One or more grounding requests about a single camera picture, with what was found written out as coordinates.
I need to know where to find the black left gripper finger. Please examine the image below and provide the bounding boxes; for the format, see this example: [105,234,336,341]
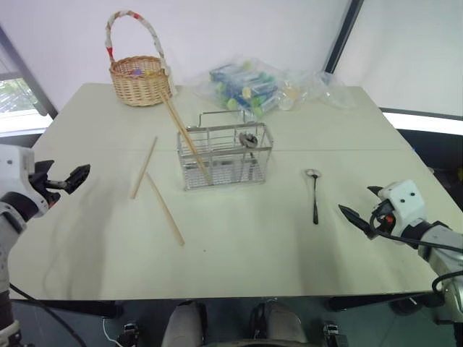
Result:
[66,163,91,194]

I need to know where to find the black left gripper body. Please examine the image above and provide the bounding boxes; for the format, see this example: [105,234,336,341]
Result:
[30,160,69,209]

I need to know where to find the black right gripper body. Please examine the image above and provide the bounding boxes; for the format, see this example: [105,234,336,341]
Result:
[368,197,397,240]

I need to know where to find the metal spoon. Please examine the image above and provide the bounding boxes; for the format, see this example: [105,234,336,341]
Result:
[238,132,260,166]
[304,168,323,226]

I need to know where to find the black furniture piece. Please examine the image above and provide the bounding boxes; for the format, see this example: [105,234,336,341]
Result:
[395,127,463,204]

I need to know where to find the wooden chopstick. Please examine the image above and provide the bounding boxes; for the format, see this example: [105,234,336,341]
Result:
[163,89,213,183]
[160,90,211,184]
[145,171,186,247]
[129,136,158,200]

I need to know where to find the dark framed window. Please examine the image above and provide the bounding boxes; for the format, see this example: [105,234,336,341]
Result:
[0,24,59,139]

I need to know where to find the crumpled clear plastic bag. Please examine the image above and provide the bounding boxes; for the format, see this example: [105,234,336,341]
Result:
[309,69,357,110]

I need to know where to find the black table foot caster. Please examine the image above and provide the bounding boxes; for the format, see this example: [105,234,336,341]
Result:
[116,322,140,347]
[323,321,349,347]

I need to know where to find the clear plastic bag yellowish contents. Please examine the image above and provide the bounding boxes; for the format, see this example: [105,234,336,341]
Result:
[277,70,310,111]

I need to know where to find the dark rounded grey shape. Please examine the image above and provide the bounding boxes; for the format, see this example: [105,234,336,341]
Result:
[160,299,209,347]
[249,299,309,347]

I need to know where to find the black framed white panel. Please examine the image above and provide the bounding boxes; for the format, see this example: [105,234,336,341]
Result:
[323,0,463,121]

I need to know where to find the plastic bag of blue-green packs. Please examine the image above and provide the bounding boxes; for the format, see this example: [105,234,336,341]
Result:
[190,57,287,122]

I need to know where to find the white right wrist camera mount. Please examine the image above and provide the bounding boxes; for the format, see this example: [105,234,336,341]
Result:
[377,179,428,238]

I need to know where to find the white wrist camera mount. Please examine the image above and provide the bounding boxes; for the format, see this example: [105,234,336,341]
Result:
[0,144,50,218]
[377,179,428,238]

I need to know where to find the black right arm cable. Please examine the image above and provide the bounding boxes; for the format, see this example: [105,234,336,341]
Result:
[368,209,463,301]

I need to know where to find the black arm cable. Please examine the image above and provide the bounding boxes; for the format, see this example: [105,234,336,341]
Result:
[368,209,463,301]
[8,283,88,347]

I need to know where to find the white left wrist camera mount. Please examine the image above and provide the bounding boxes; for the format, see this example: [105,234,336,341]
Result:
[0,144,50,218]

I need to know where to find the black table frame bar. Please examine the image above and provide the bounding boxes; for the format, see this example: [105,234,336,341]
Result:
[10,299,124,320]
[328,291,437,313]

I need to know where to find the wicker basket with handle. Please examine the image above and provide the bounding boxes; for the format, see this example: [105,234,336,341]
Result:
[105,10,174,108]

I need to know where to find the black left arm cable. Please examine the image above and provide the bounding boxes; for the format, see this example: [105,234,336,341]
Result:
[8,283,88,347]

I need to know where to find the metal wire cutlery caddy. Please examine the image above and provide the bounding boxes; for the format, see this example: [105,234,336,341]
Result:
[176,110,274,192]

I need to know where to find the thin white cable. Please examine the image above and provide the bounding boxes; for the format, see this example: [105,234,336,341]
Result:
[102,317,121,343]

